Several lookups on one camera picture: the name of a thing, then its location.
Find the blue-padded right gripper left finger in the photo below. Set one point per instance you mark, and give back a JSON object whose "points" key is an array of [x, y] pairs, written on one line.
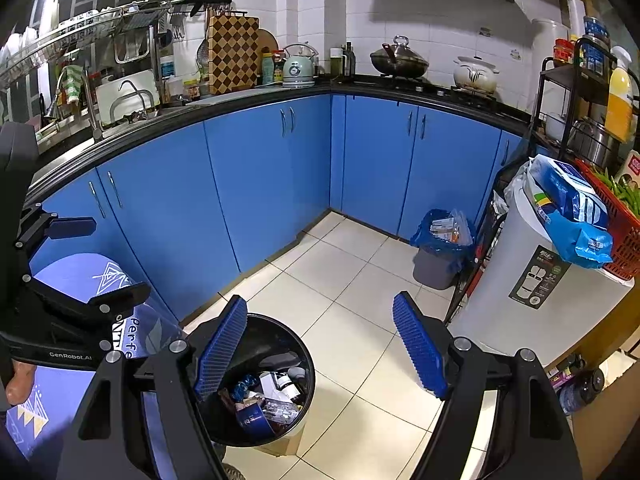
{"points": [[109, 439]]}

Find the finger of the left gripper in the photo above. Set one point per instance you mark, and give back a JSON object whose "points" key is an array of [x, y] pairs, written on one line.
{"points": [[51, 226], [118, 303]]}

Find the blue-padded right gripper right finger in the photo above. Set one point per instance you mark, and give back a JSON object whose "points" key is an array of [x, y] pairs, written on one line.
{"points": [[530, 437]]}

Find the blue paper cup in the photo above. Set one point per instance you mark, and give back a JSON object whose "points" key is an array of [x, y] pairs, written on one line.
{"points": [[253, 420]]}

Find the blue kitchen cabinets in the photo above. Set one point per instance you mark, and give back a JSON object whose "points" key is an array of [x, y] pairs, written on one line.
{"points": [[191, 206]]}

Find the black round trash bin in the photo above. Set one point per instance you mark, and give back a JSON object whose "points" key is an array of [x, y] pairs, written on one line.
{"points": [[270, 363]]}

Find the person's left hand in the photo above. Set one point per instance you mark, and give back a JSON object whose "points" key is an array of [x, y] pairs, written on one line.
{"points": [[20, 386]]}

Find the white appliance with sticker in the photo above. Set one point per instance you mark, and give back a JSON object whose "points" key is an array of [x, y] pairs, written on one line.
{"points": [[528, 296]]}

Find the metal dish rack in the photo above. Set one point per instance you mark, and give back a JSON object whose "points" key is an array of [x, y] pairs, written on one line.
{"points": [[22, 54]]}

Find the blue bag lined bin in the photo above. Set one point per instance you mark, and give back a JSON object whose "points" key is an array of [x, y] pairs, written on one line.
{"points": [[445, 242]]}

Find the blue plastic refill bag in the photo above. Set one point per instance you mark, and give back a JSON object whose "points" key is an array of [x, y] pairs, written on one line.
{"points": [[573, 216]]}

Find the red plastic basket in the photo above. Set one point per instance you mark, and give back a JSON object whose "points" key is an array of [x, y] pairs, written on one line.
{"points": [[623, 225]]}

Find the checkered wooden cutting board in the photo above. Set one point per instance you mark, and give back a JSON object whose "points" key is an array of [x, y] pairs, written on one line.
{"points": [[232, 48]]}

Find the mint green electric kettle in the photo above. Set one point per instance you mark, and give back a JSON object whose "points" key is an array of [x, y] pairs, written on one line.
{"points": [[299, 66]]}

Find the orange juice bottle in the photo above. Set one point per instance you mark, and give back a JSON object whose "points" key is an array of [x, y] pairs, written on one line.
{"points": [[619, 107]]}

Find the white ceramic pot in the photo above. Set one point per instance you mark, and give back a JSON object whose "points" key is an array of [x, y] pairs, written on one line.
{"points": [[475, 74]]}

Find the black wok with lid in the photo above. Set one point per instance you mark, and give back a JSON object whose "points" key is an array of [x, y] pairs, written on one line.
{"points": [[398, 60]]}

